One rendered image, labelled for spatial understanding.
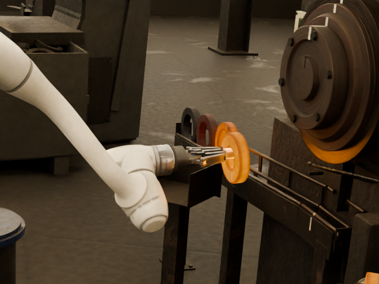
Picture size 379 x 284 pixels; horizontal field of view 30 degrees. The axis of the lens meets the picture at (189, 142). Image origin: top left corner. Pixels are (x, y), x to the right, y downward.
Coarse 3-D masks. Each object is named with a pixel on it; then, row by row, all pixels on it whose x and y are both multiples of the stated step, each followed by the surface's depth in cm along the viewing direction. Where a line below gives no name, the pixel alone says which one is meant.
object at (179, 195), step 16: (160, 144) 256; (160, 176) 261; (176, 176) 257; (192, 176) 229; (208, 176) 238; (176, 192) 245; (192, 192) 231; (208, 192) 240; (176, 208) 243; (176, 224) 244; (176, 240) 246; (176, 256) 248; (176, 272) 250
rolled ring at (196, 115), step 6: (186, 108) 304; (192, 108) 300; (186, 114) 305; (192, 114) 298; (198, 114) 298; (186, 120) 309; (192, 120) 298; (198, 120) 296; (186, 126) 310; (186, 132) 310; (192, 138) 299; (192, 144) 299
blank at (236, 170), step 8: (224, 136) 215; (232, 136) 209; (240, 136) 209; (224, 144) 215; (232, 144) 210; (240, 144) 207; (240, 152) 206; (248, 152) 206; (232, 160) 216; (240, 160) 206; (248, 160) 206; (224, 168) 217; (232, 168) 211; (240, 168) 206; (248, 168) 207; (232, 176) 212; (240, 176) 208
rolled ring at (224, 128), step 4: (220, 124) 273; (224, 124) 268; (228, 124) 267; (232, 124) 267; (220, 128) 273; (224, 128) 268; (228, 128) 265; (232, 128) 265; (236, 128) 265; (216, 132) 277; (220, 132) 273; (224, 132) 274; (228, 132) 265; (216, 136) 277; (220, 136) 275; (216, 140) 277; (220, 140) 276; (216, 144) 277; (220, 144) 276
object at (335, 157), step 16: (320, 0) 197; (336, 0) 189; (352, 0) 182; (368, 0) 183; (304, 16) 205; (368, 16) 176; (368, 32) 176; (368, 128) 178; (352, 144) 185; (368, 144) 180; (336, 160) 192
